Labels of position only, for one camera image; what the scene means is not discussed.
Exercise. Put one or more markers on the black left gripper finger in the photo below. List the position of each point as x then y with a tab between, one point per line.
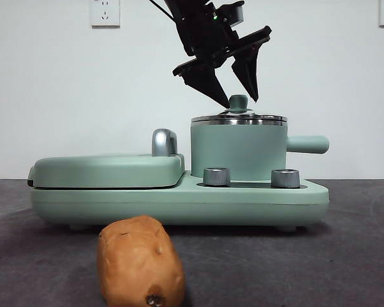
249	73
204	83

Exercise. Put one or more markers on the glass lid with green knob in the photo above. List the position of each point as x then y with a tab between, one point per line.
240	103

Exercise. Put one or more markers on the brown potato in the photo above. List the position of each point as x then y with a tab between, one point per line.
137	262

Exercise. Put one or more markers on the mint green steamer pot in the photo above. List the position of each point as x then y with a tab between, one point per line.
236	147

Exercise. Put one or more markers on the silver control knob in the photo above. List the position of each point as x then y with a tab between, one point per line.
285	178
217	176

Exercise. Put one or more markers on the mint green breakfast maker base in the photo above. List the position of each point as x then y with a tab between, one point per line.
185	204

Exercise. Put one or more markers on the mint green griddle cover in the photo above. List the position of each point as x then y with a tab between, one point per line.
108	171

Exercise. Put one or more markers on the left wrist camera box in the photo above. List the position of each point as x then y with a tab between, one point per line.
235	12

